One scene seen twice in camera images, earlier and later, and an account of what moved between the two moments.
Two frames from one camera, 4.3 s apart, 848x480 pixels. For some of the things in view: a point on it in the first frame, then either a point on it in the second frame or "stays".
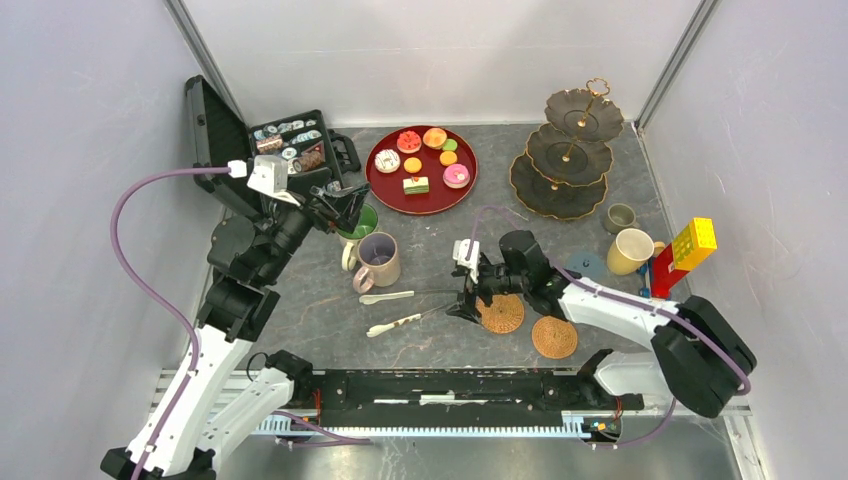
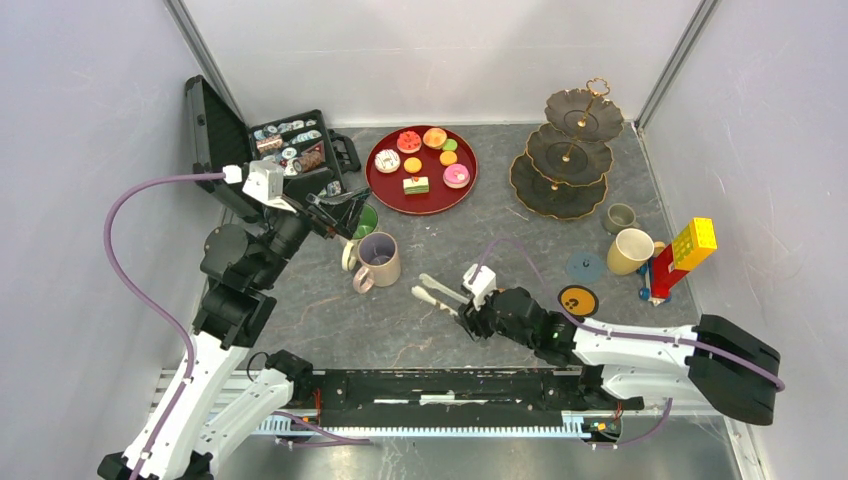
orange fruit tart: [434, 138] stays
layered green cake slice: [416, 185] stays
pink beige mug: [378, 256] stays
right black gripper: [463, 311] -> [471, 317]
